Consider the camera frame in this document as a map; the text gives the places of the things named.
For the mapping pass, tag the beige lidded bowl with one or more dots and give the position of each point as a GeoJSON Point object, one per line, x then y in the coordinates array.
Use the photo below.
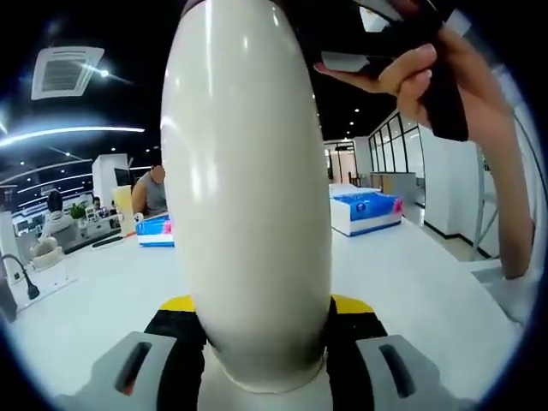
{"type": "Point", "coordinates": [47, 254]}

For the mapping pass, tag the white power strip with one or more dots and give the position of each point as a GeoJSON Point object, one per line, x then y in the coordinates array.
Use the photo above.
{"type": "Point", "coordinates": [51, 284]}

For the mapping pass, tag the white table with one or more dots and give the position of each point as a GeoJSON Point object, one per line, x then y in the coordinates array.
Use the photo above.
{"type": "Point", "coordinates": [107, 291]}

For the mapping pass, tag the cream white water cup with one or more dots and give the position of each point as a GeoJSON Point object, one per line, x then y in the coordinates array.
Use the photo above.
{"type": "Point", "coordinates": [244, 192]}

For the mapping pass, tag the person's right hand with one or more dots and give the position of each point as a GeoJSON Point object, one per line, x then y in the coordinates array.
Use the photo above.
{"type": "Point", "coordinates": [479, 85]}

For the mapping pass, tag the small potted plant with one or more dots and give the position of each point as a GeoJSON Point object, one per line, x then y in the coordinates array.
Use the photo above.
{"type": "Point", "coordinates": [79, 212]}

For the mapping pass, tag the black keyboard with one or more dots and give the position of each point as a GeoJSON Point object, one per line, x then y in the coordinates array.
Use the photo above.
{"type": "Point", "coordinates": [85, 242]}

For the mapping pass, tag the black power adapter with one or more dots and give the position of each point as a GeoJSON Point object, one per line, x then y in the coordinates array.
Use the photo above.
{"type": "Point", "coordinates": [6, 299]}

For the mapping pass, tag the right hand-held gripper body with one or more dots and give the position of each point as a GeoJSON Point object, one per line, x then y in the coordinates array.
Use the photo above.
{"type": "Point", "coordinates": [447, 111]}

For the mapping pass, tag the person's white shirt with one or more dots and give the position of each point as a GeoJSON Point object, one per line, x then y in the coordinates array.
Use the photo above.
{"type": "Point", "coordinates": [520, 299]}

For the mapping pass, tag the blue tissue pack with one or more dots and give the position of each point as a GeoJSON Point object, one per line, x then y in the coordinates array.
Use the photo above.
{"type": "Point", "coordinates": [154, 233]}
{"type": "Point", "coordinates": [368, 214]}

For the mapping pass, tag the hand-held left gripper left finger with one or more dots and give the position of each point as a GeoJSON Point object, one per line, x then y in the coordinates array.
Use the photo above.
{"type": "Point", "coordinates": [128, 368]}

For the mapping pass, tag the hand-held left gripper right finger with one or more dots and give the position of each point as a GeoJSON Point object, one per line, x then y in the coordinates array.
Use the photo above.
{"type": "Point", "coordinates": [385, 372]}

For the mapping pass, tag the metal storage shelf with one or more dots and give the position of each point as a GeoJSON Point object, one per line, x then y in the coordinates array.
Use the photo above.
{"type": "Point", "coordinates": [481, 205]}

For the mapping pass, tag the ceiling air conditioner unit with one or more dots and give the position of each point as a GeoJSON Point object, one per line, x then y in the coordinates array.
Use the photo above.
{"type": "Point", "coordinates": [66, 73]}

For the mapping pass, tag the ceiling light strip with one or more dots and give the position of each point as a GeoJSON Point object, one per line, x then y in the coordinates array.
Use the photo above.
{"type": "Point", "coordinates": [73, 136]}

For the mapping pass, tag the yellow drink cup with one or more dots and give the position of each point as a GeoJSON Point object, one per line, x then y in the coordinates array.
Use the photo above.
{"type": "Point", "coordinates": [122, 210]}

